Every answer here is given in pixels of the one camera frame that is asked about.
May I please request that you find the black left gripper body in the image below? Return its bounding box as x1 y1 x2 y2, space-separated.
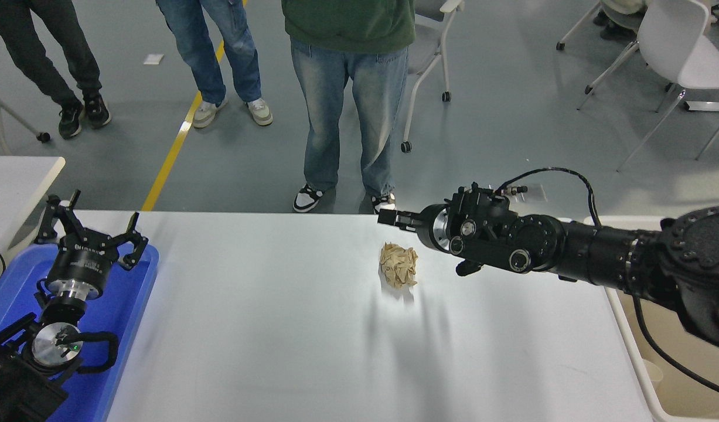
46 236 120 288

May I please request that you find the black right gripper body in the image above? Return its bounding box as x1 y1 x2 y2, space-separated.
417 203 443 253

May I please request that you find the tan paper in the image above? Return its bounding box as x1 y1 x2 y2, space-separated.
379 242 419 291

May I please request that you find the white paper cup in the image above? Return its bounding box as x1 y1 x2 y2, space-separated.
640 359 665 387

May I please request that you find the white side table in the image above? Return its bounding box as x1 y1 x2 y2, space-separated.
0 156 66 264

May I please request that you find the blue plastic tray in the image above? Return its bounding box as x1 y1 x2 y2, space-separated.
0 243 159 422

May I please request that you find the grey-legged caster chair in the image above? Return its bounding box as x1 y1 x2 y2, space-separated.
0 69 50 156

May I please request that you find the metal floor plate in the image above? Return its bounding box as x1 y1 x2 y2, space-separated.
514 183 547 203

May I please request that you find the grey chair with casters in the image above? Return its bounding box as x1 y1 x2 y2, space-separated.
401 0 465 153

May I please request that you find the white-legged caster chair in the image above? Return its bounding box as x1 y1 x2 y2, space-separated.
554 0 647 94

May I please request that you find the large pale plastic bin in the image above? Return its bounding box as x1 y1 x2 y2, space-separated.
582 216 719 422

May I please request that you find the white shell chair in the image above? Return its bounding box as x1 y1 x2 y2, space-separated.
576 0 719 172

